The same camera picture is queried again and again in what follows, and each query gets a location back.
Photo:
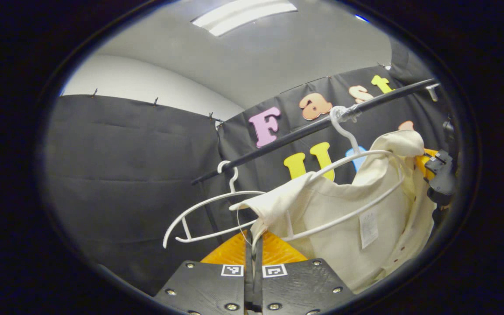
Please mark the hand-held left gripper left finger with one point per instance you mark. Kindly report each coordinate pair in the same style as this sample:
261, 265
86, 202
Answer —
208, 288

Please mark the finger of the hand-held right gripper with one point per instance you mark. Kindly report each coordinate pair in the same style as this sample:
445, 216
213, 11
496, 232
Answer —
422, 165

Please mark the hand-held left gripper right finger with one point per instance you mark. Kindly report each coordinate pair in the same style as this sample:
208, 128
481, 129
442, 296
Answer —
300, 288

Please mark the cream button shirt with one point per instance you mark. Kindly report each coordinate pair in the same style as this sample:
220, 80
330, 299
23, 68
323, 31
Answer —
330, 205

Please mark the white plastic hanger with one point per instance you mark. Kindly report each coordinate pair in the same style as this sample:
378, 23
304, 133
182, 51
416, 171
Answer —
232, 186
344, 131

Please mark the black backdrop cloth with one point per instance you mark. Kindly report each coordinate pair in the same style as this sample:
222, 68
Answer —
125, 175

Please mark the black clothes rail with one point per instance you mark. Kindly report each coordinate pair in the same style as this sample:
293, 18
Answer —
287, 139

